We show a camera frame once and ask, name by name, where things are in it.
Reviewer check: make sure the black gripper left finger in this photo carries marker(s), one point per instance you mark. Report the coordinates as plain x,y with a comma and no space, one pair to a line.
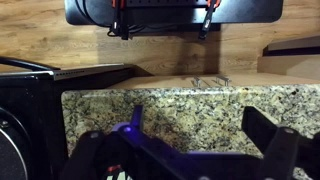
133,150

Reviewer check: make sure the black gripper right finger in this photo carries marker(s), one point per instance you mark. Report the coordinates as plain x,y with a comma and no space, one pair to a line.
283,150

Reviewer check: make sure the wooden cabinet base dark recess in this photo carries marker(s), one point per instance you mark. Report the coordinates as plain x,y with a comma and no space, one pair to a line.
293,56

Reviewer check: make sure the black glass stovetop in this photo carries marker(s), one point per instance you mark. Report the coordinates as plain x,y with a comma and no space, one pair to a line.
36,100

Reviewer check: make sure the round black stove burner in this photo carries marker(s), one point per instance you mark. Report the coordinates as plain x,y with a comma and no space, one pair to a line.
10,150

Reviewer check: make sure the orange black clamp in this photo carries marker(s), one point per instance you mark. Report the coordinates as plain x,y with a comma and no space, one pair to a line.
206,23
116,20

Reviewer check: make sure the black metal mounting plate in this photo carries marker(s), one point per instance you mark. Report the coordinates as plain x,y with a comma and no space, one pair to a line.
246,11

